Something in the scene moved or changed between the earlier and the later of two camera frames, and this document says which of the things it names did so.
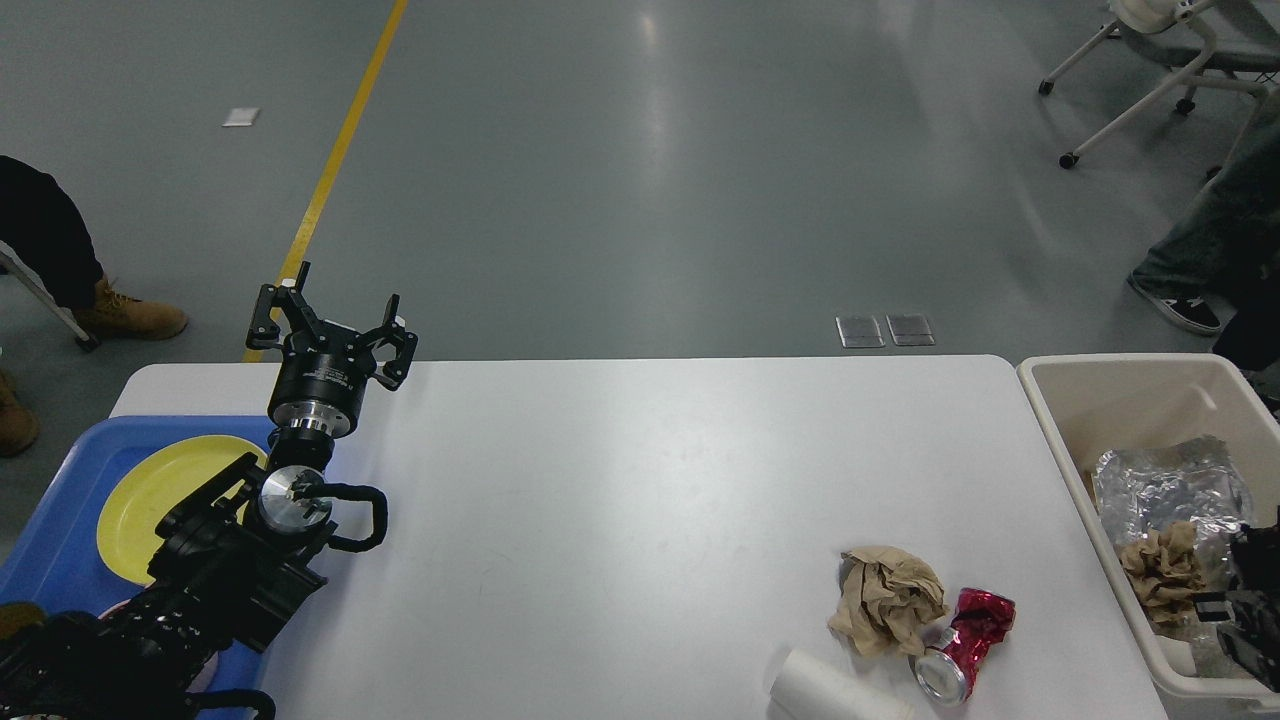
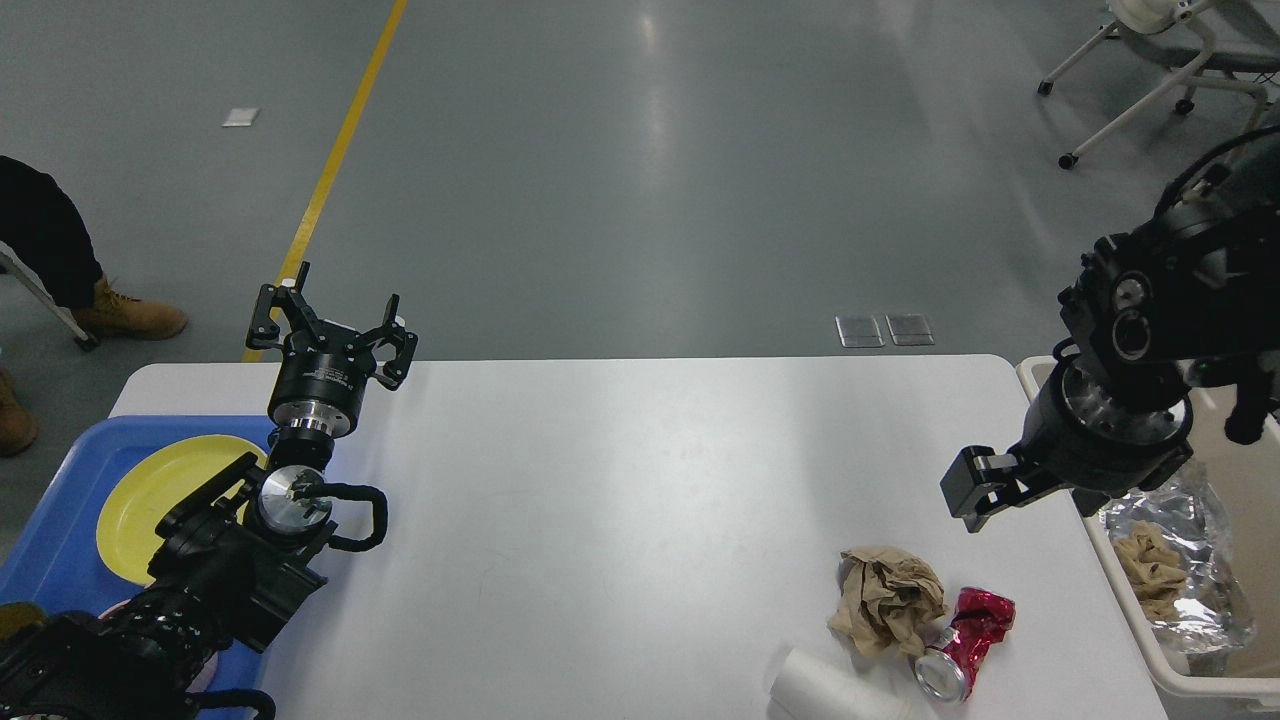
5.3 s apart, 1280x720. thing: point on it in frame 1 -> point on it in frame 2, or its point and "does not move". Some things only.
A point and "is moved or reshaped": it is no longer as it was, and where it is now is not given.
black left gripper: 322,373 does not move
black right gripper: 1256,555 -> 1081,433
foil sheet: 1193,481 is moved or reshaped
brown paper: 888,598 does not move
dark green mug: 18,614 does not move
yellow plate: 151,483 does not move
